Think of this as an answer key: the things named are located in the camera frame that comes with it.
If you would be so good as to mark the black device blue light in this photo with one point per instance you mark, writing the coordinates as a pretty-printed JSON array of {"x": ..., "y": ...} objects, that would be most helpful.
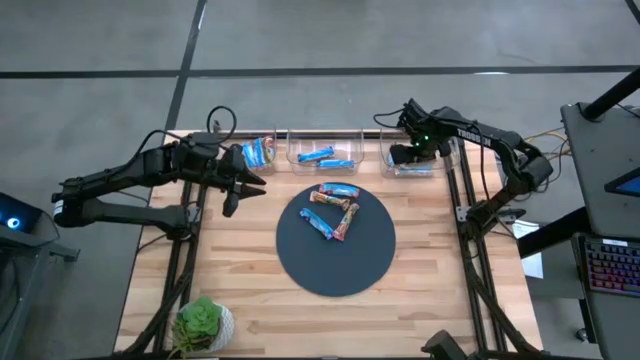
[{"x": 15, "y": 217}]

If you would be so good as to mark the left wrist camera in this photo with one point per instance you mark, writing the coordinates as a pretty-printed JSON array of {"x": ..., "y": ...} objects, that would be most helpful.
[{"x": 202, "y": 141}]

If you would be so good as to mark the clear plastic bin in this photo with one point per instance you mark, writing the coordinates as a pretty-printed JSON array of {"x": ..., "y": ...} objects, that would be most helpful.
[
  {"x": 273, "y": 167},
  {"x": 350, "y": 145},
  {"x": 445, "y": 167}
]

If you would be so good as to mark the white paper sheet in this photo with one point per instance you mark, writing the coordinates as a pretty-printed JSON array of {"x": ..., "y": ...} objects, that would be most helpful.
[{"x": 531, "y": 250}]

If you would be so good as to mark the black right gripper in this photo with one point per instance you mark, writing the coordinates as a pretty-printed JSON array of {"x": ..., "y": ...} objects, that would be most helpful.
[{"x": 430, "y": 140}]

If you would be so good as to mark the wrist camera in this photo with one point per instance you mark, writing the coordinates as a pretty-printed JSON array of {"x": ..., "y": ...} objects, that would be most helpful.
[
  {"x": 202, "y": 141},
  {"x": 414, "y": 114}
]

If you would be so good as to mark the black monitor blue screen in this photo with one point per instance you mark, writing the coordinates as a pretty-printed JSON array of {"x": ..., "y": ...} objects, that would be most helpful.
[{"x": 625, "y": 186}]

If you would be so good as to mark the black aluminium rig frame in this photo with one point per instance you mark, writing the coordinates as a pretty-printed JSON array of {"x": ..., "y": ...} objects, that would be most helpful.
[{"x": 481, "y": 320}]

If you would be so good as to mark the succulent in white pot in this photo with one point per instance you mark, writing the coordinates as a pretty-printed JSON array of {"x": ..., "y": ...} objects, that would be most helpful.
[{"x": 200, "y": 322}]

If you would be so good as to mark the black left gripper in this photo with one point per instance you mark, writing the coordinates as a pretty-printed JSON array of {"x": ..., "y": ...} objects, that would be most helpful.
[{"x": 225, "y": 165}]

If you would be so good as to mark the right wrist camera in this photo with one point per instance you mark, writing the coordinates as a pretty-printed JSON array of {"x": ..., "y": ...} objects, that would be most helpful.
[{"x": 414, "y": 114}]

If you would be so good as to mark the dark round plate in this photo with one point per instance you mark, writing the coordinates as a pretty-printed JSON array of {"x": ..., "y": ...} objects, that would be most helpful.
[{"x": 335, "y": 270}]

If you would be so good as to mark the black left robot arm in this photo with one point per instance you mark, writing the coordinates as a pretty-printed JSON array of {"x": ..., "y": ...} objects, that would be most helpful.
[{"x": 125, "y": 172}]

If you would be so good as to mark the grey side desk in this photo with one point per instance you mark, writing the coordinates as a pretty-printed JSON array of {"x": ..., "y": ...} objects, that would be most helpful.
[{"x": 600, "y": 165}]

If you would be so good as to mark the blue green granola bar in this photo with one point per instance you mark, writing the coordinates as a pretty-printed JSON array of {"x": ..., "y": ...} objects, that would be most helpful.
[{"x": 258, "y": 152}]

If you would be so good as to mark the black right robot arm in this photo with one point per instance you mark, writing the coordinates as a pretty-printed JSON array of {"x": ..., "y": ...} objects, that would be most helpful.
[{"x": 480, "y": 137}]

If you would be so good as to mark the backlit keyboard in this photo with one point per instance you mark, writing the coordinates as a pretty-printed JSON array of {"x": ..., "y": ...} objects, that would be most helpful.
[{"x": 612, "y": 265}]

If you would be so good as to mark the black pole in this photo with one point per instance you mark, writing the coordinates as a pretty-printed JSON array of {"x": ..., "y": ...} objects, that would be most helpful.
[{"x": 612, "y": 95}]

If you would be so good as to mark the brown red granola bar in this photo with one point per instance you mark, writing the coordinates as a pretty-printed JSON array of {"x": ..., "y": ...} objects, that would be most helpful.
[{"x": 346, "y": 222}]

